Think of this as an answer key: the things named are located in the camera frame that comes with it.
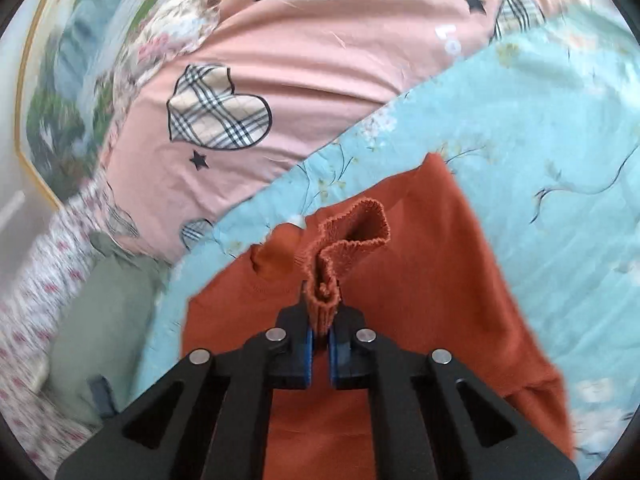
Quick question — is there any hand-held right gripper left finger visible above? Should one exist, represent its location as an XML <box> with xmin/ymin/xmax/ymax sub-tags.
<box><xmin>56</xmin><ymin>283</ymin><xmax>315</xmax><ymax>480</ymax></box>

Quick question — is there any pink heart print quilt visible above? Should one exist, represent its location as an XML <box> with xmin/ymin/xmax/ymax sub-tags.
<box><xmin>97</xmin><ymin>0</ymin><xmax>561</xmax><ymax>266</ymax></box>

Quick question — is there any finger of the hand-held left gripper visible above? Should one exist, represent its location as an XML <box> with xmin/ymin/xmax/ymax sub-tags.
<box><xmin>89</xmin><ymin>376</ymin><xmax>118</xmax><ymax>420</ymax></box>

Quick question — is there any rust orange sweatshirt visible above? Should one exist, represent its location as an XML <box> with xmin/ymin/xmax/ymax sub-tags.
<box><xmin>181</xmin><ymin>152</ymin><xmax>575</xmax><ymax>480</ymax></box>

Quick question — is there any white pink floral bedding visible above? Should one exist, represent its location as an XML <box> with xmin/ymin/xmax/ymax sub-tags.
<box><xmin>0</xmin><ymin>177</ymin><xmax>121</xmax><ymax>478</ymax></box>

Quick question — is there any grey-green garment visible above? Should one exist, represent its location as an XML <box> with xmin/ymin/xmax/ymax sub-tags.
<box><xmin>45</xmin><ymin>232</ymin><xmax>173</xmax><ymax>426</ymax></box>

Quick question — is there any light blue floral bedsheet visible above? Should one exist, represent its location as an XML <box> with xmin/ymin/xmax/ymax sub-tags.
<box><xmin>132</xmin><ymin>2</ymin><xmax>640</xmax><ymax>478</ymax></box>

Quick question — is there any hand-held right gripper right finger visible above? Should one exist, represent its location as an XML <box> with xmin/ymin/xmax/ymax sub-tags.
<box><xmin>328</xmin><ymin>300</ymin><xmax>581</xmax><ymax>480</ymax></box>

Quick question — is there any gold framed landscape picture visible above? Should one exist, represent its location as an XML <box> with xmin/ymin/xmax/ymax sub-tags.
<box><xmin>14</xmin><ymin>0</ymin><xmax>166</xmax><ymax>211</ymax></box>

